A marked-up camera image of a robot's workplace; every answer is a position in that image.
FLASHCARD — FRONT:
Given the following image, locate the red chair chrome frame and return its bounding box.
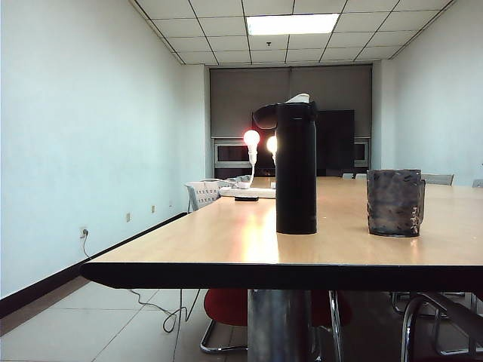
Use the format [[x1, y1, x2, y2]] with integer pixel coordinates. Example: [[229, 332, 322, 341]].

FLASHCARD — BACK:
[[198, 288, 354, 362]]

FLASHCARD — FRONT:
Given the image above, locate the lit bulb gooseneck lamp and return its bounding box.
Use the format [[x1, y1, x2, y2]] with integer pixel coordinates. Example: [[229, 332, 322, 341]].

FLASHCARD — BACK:
[[243, 130, 262, 189]]

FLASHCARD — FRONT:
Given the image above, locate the grey metal table leg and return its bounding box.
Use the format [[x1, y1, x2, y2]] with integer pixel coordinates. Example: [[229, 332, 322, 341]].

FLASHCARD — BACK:
[[247, 289, 312, 362]]

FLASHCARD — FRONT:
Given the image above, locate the rectangular ceiling light panel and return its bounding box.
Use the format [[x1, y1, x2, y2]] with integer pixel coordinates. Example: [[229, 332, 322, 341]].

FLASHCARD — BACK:
[[245, 13, 340, 36]]

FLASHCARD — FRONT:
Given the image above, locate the dark chair chrome frame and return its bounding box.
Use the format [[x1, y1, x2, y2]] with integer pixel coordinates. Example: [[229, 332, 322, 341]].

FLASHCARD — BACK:
[[390, 290, 483, 362]]

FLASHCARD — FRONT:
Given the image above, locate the grey power cable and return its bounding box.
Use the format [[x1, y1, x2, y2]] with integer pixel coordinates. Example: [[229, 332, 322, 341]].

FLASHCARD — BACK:
[[82, 232, 200, 333]]

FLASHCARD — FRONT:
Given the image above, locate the dark smoky glass mug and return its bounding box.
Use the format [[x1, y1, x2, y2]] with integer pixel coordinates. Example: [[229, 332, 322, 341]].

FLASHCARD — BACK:
[[366, 168, 426, 238]]

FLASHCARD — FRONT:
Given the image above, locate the black television screen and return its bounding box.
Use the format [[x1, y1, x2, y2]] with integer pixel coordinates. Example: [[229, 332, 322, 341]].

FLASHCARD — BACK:
[[251, 109, 355, 178]]

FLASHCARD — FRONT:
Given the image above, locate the white power strip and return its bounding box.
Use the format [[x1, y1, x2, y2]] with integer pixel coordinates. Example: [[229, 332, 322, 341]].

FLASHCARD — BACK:
[[218, 187, 278, 199]]

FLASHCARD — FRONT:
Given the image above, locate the black thermos cup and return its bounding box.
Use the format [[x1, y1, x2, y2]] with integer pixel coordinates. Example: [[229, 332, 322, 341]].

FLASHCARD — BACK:
[[252, 93, 318, 235]]

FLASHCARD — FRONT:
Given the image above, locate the white perforated plastic chair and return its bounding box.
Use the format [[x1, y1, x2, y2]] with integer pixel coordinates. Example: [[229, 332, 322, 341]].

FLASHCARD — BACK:
[[183, 179, 228, 214]]

